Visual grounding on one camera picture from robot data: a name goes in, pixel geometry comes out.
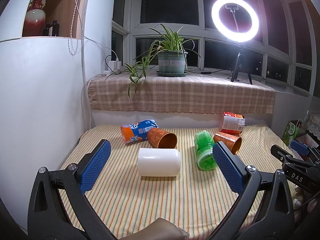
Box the orange patterned paper cup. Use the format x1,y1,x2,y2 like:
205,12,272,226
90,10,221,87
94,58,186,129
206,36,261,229
147,128,177,148

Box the white cylindrical cup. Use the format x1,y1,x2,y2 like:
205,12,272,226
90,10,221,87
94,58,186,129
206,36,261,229
136,148,182,177

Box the operator hand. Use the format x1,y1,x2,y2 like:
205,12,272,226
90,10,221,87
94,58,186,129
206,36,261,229
121,218,189,240

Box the blue orange snack can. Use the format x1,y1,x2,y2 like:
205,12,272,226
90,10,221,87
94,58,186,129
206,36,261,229
120,119,158,145

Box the striped table cloth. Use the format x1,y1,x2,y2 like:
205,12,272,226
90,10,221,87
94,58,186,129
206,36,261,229
59,123,298,240

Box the green carton box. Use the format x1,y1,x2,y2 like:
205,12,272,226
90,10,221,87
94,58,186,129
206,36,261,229
282,119,303,146

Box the white lace cloth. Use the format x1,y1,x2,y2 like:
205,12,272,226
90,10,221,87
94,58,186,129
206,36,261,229
306,113,320,140

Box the green plastic bottle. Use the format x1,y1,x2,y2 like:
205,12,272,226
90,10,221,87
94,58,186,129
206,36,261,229
194,130,217,171

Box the red white snack can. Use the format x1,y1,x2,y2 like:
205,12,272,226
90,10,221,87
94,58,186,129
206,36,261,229
219,112,245,135

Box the white power strip with chargers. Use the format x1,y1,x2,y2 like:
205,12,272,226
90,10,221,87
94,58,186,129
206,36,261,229
102,55,121,76

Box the dark small bottles on shelf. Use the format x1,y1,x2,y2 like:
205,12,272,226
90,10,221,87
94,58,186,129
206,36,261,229
42,20,60,37

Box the red white ceramic vase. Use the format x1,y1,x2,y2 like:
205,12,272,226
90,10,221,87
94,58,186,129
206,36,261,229
22,0,46,37

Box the potted spider plant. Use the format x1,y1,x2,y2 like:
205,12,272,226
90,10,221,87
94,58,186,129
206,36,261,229
106,23,201,96

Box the ring light on tripod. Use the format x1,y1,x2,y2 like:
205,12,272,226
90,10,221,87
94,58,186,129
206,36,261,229
211,0,260,85

